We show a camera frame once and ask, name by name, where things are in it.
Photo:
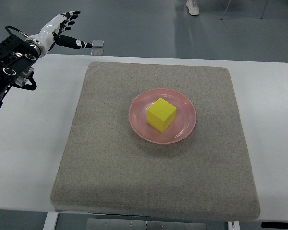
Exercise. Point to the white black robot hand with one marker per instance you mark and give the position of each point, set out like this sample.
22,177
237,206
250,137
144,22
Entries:
51,35

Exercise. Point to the yellow foam block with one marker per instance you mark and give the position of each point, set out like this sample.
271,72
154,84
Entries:
161,114

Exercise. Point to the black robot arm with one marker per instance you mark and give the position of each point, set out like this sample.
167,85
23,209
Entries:
16,59

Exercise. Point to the pink plate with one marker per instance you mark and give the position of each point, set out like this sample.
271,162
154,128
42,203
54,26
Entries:
182,126

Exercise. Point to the clear floor socket cover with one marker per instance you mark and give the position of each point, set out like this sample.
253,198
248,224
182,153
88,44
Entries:
97,49

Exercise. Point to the beige felt mat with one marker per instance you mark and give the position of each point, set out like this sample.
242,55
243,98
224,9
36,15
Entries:
108,168

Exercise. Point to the white sneaker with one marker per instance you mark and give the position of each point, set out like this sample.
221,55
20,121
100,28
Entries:
193,8

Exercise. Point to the metal table crossbar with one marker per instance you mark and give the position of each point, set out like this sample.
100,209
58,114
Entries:
121,224

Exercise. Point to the black label strip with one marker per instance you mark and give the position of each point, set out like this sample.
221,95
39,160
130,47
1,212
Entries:
275,225

